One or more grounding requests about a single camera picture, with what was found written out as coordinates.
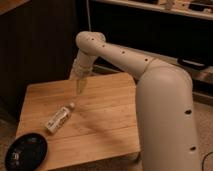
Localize metal pole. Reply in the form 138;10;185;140
86;0;92;31

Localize wooden table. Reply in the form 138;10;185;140
16;73;139;171

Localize black ceramic bowl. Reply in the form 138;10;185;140
4;133;48;171

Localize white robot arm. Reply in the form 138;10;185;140
71;31;202;171

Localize wooden shelf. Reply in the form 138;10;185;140
93;0;213;21

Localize white plastic bottle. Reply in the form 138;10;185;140
45;102;75;134

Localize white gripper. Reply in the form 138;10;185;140
69;58;93;94

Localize black case handle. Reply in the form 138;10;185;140
177;58;209;70

